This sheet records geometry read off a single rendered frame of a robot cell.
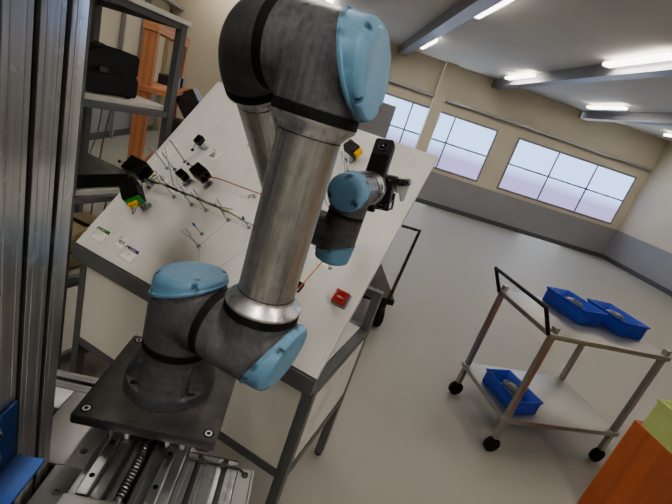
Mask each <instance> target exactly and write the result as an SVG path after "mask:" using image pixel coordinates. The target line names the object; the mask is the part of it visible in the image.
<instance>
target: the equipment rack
mask: <svg viewBox="0 0 672 504"><path fill-rule="evenodd" d="M102 7H105V8H109V9H112V10H115V11H119V12H122V13H125V14H129V15H132V16H135V17H139V18H142V19H145V20H148V21H152V22H155V23H158V24H162V25H165V26H168V27H172V28H175V29H176V31H175V38H174V44H173V51H172V57H171V64H170V70H169V77H168V83H167V90H166V96H165V103H164V106H163V105H161V104H158V103H155V102H153V101H150V100H148V99H145V98H142V97H140V96H136V97H135V99H134V98H130V99H128V98H125V97H122V96H117V95H111V94H105V93H99V92H93V91H88V90H85V84H86V73H87V62H88V51H89V40H90V39H93V40H96V41H98V42H99V37H100V27H101V16H102ZM187 26H188V27H192V22H190V21H187V20H185V19H183V18H181V17H178V16H176V15H174V14H172V13H169V12H167V11H165V10H163V9H160V8H158V7H156V6H154V5H151V4H149V3H147V2H145V1H142V0H90V3H89V14H88V25H87V37H86V48H85V59H84V71H83V82H82V93H81V105H80V116H79V127H78V139H77V150H76V162H75V173H74V184H73V196H72V207H71V218H70V230H69V241H68V252H67V264H66V275H65V286H64V298H63V309H62V321H61V332H60V343H59V355H58V366H57V369H58V370H60V364H63V363H65V362H67V361H69V360H71V352H70V351H72V342H73V332H74V322H75V312H76V302H77V292H78V282H79V272H80V266H78V267H74V268H71V269H69V261H70V250H71V239H72V228H73V217H74V213H77V212H79V205H80V204H81V208H80V212H82V211H83V204H87V203H98V202H110V201H113V199H114V198H115V197H116V196H117V195H118V194H109V193H120V190H119V186H105V187H85V188H76V184H77V173H78V162H79V151H85V152H87V153H88V149H89V139H90V129H91V119H92V108H96V109H104V110H111V111H118V112H126V113H133V114H140V115H147V116H155V117H162V122H161V129H160V135H159V142H158V148H157V150H158V149H159V148H160V146H161V145H162V144H163V143H164V142H165V141H166V140H167V139H168V137H169V136H170V135H171V128H172V122H173V116H174V110H175V104H176V98H177V92H178V85H179V79H180V73H181V67H182V61H183V55H184V49H185V42H186V36H187V30H188V27H187ZM94 100H96V101H94ZM100 101H103V102H100ZM107 102H109V103H107ZM113 103H115V104H113ZM120 104H122V105H120ZM126 105H128V106H126ZM133 106H135V107H133ZM139 107H140V108H139ZM95 194H105V195H95ZM81 195H82V196H81ZM84 195H91V196H84ZM76 277H78V278H76ZM67 352H70V353H67ZM65 353H67V354H65ZM62 354H65V355H62ZM61 355H62V356H61Z"/></svg>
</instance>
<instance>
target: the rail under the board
mask: <svg viewBox="0 0 672 504"><path fill-rule="evenodd" d="M72 258H74V259H76V260H77V261H79V262H81V263H83V264H84V265H86V266H88V267H89V268H91V269H93V270H94V271H96V272H98V273H100V274H101V275H103V276H105V277H106V278H108V279H110V280H111V281H113V282H115V283H117V284H118V285H120V286H122V287H123V288H125V289H127V290H128V291H130V292H132V293H133V294H135V295H137V296H139V297H140V298H142V299H144V300H145V301H147V302H148V299H149V295H148V290H149V289H150V287H151V285H150V284H148V283H146V282H144V281H143V280H141V279H139V278H137V277H136V276H134V275H132V274H130V273H129V272H127V271H125V270H123V269H122V268H120V267H118V266H116V265H115V264H113V263H111V262H109V261H108V260H106V259H104V258H102V257H101V256H99V255H97V254H95V253H94V252H92V251H90V250H88V249H87V248H85V247H83V246H81V245H80V244H78V243H75V244H73V253H72ZM320 378H321V374H320V376H319V378H318V380H316V379H314V378H313V377H311V376H309V375H307V374H306V373H304V372H302V371H300V370H299V369H297V368H295V367H293V366H292V365H291V366H290V368H289V369H288V370H287V372H286V373H285V374H284V375H283V376H282V378H281V379H280V380H281V381H283V382H284V383H286V384H288V385H290V386H291V387H293V388H295V389H296V390H298V391H300V392H301V393H303V394H305V395H306V396H308V397H310V396H311V395H312V394H313V393H314V391H315V390H316V389H317V386H318V383H319V381H320Z"/></svg>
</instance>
